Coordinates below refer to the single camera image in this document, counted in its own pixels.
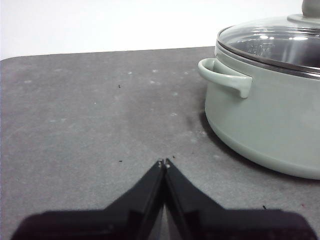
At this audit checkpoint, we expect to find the glass lid with green knob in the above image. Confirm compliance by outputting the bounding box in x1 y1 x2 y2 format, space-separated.
216 0 320 81

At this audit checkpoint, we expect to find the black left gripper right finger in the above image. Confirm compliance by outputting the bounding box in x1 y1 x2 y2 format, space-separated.
164 157 319 240

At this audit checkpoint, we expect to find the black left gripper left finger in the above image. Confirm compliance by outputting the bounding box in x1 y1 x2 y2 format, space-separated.
9 158 166 240

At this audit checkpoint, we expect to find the pale green electric steamer pot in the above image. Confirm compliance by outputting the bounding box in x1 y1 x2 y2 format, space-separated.
197 46 320 181

